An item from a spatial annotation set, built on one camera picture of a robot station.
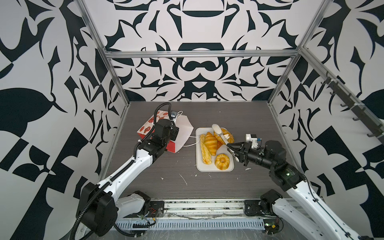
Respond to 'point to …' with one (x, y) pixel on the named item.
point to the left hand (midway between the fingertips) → (171, 120)
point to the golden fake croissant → (210, 143)
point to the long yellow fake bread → (206, 158)
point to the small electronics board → (271, 226)
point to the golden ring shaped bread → (225, 132)
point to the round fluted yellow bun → (222, 161)
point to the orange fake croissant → (219, 144)
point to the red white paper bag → (182, 122)
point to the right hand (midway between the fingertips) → (228, 147)
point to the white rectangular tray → (201, 167)
